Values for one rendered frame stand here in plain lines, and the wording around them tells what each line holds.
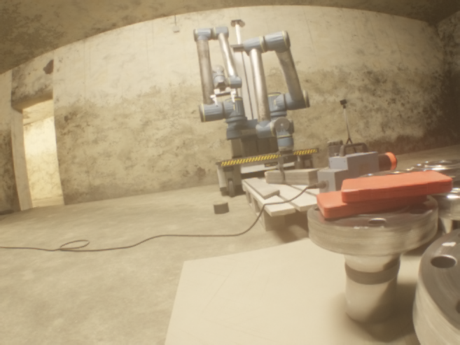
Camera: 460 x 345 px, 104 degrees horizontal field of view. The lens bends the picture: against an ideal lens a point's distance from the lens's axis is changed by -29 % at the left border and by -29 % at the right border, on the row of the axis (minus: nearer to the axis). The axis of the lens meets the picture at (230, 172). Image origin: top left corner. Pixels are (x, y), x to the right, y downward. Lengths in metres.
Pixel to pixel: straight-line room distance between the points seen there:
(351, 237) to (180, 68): 3.95
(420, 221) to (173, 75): 3.99
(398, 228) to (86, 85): 4.61
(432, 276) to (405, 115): 5.12
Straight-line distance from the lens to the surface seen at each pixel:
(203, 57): 2.70
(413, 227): 0.41
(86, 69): 4.78
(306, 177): 1.53
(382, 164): 1.32
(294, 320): 0.59
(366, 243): 0.39
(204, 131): 3.89
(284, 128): 1.65
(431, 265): 0.27
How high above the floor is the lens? 0.38
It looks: 4 degrees down
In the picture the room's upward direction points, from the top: 8 degrees counter-clockwise
